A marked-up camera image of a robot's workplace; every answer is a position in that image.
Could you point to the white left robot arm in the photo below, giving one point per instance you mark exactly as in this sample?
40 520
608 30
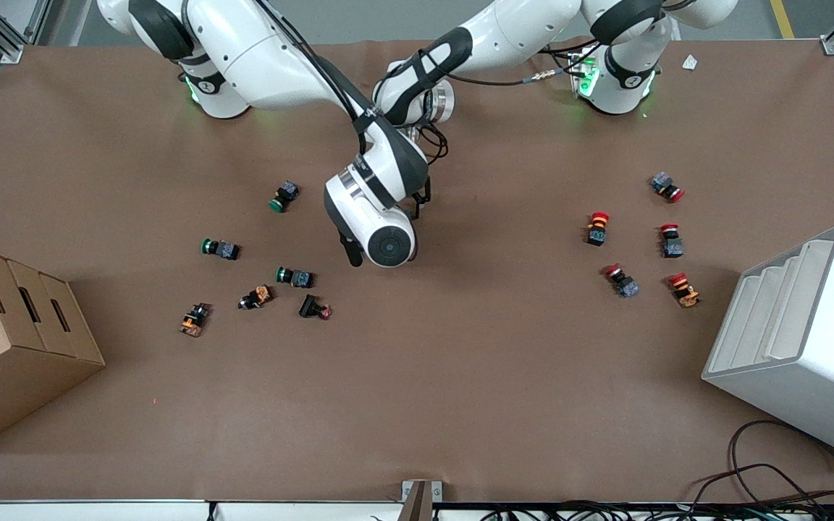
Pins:
518 36

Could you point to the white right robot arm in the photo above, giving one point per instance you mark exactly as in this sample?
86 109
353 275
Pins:
258 58

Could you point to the green push button grey block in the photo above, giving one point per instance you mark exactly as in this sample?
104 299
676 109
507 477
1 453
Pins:
285 196
294 276
220 249

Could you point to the black push button orange block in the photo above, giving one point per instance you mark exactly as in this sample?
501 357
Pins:
194 319
255 297

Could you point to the brown paper table mat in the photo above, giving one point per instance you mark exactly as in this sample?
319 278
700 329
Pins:
460 376

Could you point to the red push button orange block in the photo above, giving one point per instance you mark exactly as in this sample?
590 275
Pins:
597 228
684 289

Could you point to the red push button grey block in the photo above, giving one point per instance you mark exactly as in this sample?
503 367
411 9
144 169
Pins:
622 281
667 187
671 241

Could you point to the small white paper scrap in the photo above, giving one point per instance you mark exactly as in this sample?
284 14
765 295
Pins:
690 62

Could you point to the brown cardboard box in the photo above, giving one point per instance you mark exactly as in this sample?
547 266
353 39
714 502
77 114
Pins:
19 354

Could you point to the white slotted bin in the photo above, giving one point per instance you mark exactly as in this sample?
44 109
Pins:
815 362

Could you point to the black switch with red knob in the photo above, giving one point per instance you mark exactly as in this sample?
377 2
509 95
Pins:
313 307

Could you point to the metal bracket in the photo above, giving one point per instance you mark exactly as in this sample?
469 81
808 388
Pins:
420 496

